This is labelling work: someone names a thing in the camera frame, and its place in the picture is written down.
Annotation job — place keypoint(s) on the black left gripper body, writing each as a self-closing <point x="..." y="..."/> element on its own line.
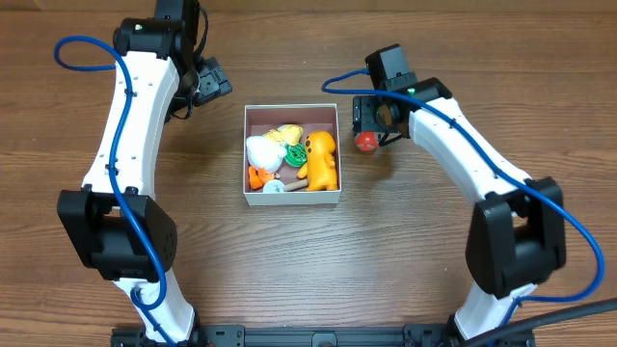
<point x="215" y="85"/>

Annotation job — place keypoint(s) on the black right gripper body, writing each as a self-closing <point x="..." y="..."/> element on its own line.
<point x="364" y="119"/>

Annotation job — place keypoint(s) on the red ball with eye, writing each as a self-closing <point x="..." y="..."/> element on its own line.
<point x="367" y="141"/>

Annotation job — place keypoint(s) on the white plush duck toy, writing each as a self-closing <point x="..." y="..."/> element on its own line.
<point x="265" y="153"/>

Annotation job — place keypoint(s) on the orange dinosaur figure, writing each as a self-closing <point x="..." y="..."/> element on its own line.
<point x="320" y="169"/>

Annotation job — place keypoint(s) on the green plastic spinning top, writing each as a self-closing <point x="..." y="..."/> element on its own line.
<point x="296" y="156"/>

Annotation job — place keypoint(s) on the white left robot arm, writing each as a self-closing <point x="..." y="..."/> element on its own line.
<point x="113" y="221"/>

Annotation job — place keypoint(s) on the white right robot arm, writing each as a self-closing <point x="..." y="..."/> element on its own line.
<point x="515" y="242"/>

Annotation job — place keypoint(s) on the white box with pink interior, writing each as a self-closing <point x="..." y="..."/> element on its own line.
<point x="259" y="119"/>

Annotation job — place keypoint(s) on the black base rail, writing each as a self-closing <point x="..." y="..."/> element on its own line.
<point x="239" y="336"/>

